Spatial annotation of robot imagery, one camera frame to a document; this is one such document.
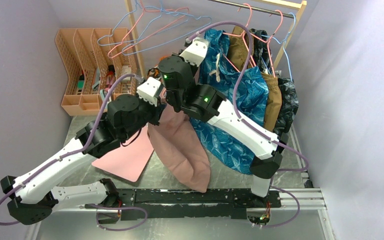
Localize brown shorts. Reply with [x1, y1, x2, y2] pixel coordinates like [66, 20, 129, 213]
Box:
[226, 24, 283, 133]

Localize pink shorts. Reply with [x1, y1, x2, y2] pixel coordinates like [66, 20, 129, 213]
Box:
[147, 88, 211, 193]

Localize pink hanger with brown shorts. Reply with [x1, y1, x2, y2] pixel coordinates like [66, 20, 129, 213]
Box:
[249, 9, 284, 78]

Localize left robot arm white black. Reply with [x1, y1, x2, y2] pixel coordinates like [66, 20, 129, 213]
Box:
[0, 93, 164, 225]

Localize pink flat board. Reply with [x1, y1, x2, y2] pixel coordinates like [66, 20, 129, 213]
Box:
[91, 126, 154, 182]

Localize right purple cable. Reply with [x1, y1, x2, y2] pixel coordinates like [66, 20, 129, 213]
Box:
[185, 21, 310, 172]

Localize wooden clothes rack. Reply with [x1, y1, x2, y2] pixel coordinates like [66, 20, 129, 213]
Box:
[121, 0, 307, 73]

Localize pink hanger with blue shorts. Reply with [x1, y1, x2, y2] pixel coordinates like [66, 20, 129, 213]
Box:
[221, 3, 257, 74]

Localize pink hanger on left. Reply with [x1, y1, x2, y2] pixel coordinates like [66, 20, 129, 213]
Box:
[107, 0, 190, 59]

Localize blue hanger with grey shorts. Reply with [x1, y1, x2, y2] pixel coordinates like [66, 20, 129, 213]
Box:
[260, 12, 297, 82]

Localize small box in organizer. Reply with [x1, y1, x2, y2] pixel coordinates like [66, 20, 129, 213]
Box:
[119, 65, 132, 76]

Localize peach plastic file organizer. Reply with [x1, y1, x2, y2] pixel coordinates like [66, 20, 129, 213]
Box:
[55, 27, 139, 116]

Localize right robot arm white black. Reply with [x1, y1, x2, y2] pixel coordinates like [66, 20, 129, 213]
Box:
[157, 55, 282, 198]

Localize dark grey patterned shorts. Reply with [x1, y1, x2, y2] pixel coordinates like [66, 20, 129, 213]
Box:
[248, 28, 300, 137]

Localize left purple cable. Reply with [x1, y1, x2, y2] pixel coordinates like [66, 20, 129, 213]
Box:
[0, 73, 145, 226]

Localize blue shark print shorts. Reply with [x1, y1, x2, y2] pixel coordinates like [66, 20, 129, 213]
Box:
[190, 28, 269, 175]

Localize orange camouflage shorts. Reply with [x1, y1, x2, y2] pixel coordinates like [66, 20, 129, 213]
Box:
[146, 66, 163, 82]

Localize purple cable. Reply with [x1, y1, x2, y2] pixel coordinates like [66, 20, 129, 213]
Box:
[0, 73, 145, 226]
[185, 21, 310, 172]

